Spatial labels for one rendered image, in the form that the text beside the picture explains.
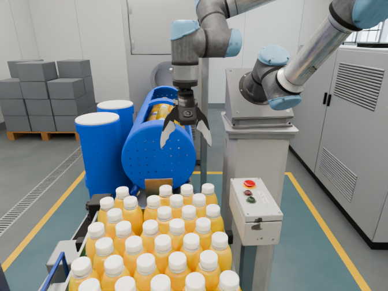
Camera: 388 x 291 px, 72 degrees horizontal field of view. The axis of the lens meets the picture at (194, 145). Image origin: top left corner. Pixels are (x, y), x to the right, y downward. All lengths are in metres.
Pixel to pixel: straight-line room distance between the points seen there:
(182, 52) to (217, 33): 0.11
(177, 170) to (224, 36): 0.53
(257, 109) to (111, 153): 1.02
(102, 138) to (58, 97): 2.85
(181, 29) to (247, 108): 0.61
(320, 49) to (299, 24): 5.43
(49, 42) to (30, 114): 2.35
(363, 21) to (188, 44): 0.44
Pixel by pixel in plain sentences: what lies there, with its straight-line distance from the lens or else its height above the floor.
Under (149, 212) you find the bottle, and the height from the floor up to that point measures 1.05.
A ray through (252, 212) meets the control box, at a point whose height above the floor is 1.10.
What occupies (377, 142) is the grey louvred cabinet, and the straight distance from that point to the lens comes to 2.37.
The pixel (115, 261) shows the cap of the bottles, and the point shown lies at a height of 1.08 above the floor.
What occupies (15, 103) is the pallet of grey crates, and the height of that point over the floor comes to 0.60.
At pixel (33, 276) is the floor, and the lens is 2.32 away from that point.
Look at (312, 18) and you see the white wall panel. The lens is 6.45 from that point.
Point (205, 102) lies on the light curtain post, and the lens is 2.40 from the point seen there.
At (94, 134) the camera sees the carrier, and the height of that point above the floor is 0.96.
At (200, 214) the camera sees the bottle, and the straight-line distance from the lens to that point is 0.82.
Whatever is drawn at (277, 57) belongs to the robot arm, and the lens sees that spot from 1.12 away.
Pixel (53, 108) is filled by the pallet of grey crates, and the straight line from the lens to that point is 4.66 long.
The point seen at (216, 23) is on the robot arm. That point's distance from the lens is 0.79.
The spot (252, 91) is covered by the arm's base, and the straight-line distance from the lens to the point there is 1.25.
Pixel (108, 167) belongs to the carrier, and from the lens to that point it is 1.86.
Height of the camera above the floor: 1.52
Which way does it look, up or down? 22 degrees down
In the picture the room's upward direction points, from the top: straight up
